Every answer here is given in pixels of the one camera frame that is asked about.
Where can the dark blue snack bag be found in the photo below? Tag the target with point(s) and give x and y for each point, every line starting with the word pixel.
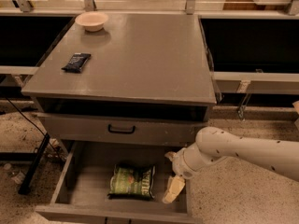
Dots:
pixel 76 63

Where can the open grey middle drawer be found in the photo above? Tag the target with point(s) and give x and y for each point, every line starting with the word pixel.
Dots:
pixel 81 192

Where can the grey drawer cabinet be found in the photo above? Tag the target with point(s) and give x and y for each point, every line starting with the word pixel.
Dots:
pixel 177 110

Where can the black drawer handle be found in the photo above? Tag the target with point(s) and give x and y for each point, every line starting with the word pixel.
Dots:
pixel 121 130

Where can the white bowl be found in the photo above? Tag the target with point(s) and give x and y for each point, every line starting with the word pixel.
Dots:
pixel 92 21

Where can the green jalapeno chip bag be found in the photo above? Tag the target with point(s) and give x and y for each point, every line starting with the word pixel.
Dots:
pixel 132 182

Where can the black table leg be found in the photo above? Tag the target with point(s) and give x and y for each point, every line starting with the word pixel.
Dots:
pixel 25 185

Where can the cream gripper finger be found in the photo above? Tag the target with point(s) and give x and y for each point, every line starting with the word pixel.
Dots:
pixel 175 185
pixel 170 155

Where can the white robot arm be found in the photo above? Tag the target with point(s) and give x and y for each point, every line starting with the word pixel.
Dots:
pixel 213 145

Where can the closed grey top drawer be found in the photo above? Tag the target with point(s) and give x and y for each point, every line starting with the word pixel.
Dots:
pixel 154 132

